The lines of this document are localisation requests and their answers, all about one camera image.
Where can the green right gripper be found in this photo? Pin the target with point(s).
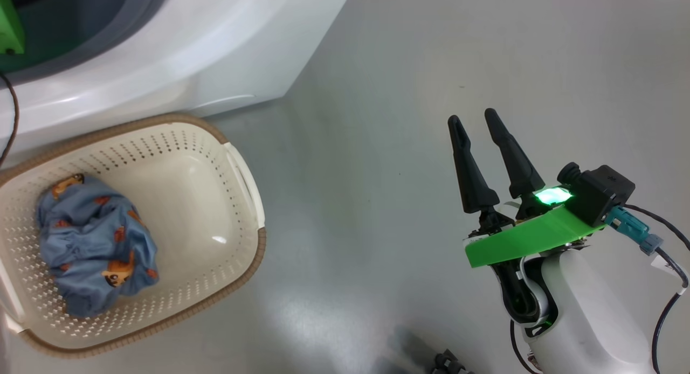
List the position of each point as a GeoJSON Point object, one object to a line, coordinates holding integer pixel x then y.
{"type": "Point", "coordinates": [528, 234]}

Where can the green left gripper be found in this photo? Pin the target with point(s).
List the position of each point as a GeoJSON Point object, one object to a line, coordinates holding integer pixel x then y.
{"type": "Point", "coordinates": [8, 23]}

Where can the blue garment small bear prints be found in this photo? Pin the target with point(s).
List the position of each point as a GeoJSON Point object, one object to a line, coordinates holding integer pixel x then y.
{"type": "Point", "coordinates": [91, 244]}

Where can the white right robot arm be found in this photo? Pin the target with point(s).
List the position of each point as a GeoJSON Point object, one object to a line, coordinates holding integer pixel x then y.
{"type": "Point", "coordinates": [587, 320]}

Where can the white front-load washing machine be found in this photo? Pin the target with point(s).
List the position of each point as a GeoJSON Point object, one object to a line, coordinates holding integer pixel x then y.
{"type": "Point", "coordinates": [215, 45]}

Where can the round white drain filter cover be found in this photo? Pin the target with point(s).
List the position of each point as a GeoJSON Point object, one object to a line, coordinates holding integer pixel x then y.
{"type": "Point", "coordinates": [226, 105]}

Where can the cream perforated laundry basket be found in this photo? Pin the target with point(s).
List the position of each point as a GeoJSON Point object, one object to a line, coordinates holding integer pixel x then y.
{"type": "Point", "coordinates": [188, 201]}

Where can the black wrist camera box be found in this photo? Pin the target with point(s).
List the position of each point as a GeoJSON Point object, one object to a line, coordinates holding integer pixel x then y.
{"type": "Point", "coordinates": [598, 193]}

